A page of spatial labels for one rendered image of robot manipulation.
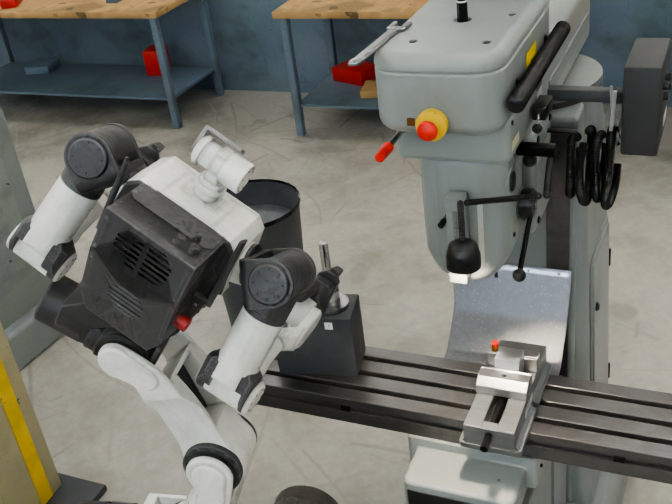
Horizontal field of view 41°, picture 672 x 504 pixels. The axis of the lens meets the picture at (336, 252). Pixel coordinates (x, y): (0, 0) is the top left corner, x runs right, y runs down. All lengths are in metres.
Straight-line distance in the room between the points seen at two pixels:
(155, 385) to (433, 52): 0.91
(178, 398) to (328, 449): 1.66
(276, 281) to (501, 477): 0.87
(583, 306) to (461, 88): 1.08
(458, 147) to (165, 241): 0.62
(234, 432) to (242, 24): 5.31
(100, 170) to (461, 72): 0.70
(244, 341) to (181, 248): 0.25
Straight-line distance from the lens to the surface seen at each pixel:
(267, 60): 7.15
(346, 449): 3.60
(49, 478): 3.69
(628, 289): 4.43
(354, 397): 2.37
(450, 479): 2.28
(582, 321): 2.64
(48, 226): 1.90
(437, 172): 1.93
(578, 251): 2.51
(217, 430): 2.08
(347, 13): 5.81
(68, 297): 2.02
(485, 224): 1.96
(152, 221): 1.68
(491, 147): 1.83
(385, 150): 1.76
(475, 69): 1.67
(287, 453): 3.62
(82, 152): 1.79
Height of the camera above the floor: 2.43
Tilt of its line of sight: 30 degrees down
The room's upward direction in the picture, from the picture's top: 8 degrees counter-clockwise
